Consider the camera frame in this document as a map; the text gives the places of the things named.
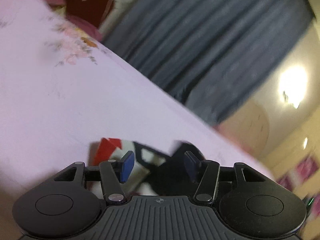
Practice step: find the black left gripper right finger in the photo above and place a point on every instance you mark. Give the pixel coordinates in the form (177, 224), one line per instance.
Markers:
(205, 173)

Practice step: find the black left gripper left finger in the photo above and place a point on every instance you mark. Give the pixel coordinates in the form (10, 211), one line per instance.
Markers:
(111, 174)

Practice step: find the striped red black white sock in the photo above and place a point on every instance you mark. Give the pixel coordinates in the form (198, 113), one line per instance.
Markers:
(155, 173)

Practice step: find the pink floral bed sheet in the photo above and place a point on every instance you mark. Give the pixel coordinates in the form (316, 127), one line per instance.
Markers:
(59, 96)

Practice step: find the blue grey curtain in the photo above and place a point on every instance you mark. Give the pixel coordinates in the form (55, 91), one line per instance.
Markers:
(209, 55)

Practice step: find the wall lamp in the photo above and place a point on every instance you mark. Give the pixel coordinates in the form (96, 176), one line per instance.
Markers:
(291, 99)

